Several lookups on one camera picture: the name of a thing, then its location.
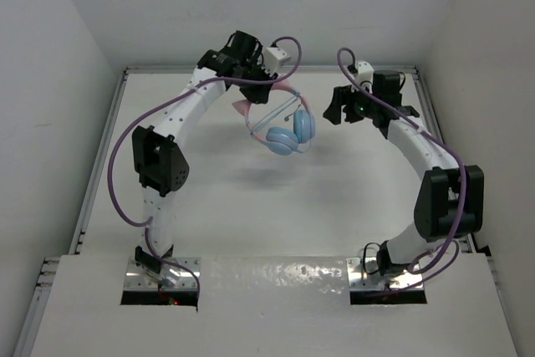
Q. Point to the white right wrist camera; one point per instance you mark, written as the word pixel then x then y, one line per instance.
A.
pixel 364 75

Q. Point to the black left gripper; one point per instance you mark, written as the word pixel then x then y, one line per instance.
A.
pixel 260 94

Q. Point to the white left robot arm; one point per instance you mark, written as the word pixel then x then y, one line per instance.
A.
pixel 157 149

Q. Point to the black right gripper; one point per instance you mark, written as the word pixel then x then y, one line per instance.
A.
pixel 343 95

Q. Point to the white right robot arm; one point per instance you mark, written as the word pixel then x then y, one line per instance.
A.
pixel 449 204

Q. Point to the pink blue cat-ear headphones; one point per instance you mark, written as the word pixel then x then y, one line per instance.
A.
pixel 282 141

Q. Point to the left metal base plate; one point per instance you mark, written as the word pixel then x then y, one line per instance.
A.
pixel 170 278

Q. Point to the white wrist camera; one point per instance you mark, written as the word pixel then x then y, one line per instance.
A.
pixel 273 59
pixel 364 75

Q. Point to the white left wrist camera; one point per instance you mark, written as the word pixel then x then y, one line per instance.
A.
pixel 273 59

